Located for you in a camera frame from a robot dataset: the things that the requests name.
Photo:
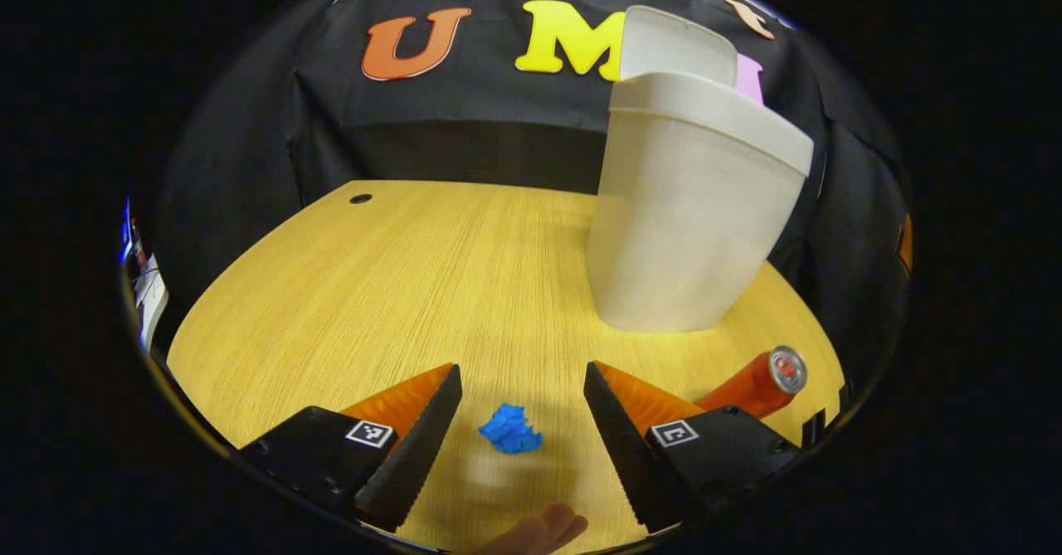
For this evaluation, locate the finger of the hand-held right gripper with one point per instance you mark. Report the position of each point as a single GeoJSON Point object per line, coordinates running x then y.
{"type": "Point", "coordinates": [905, 244]}

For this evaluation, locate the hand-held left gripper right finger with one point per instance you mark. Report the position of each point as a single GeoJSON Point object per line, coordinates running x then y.
{"type": "Point", "coordinates": [626, 455]}

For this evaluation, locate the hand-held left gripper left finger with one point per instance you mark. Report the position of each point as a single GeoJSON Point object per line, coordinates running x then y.
{"type": "Point", "coordinates": [419, 455]}

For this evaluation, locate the blue paper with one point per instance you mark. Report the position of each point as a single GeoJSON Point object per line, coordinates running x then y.
{"type": "Point", "coordinates": [510, 432]}

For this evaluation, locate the red pop can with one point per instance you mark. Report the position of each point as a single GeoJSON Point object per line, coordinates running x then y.
{"type": "Point", "coordinates": [755, 385]}

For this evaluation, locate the white desktop garbage bin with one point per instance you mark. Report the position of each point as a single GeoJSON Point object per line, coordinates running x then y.
{"type": "Point", "coordinates": [689, 223]}

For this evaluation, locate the wooden desktop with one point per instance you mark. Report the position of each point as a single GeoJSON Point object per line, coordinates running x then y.
{"type": "Point", "coordinates": [373, 306]}

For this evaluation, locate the white and blue background items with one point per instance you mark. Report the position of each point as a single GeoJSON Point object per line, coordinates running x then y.
{"type": "Point", "coordinates": [149, 289]}

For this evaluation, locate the black backdrop cloth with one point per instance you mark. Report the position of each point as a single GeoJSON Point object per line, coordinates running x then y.
{"type": "Point", "coordinates": [465, 124]}

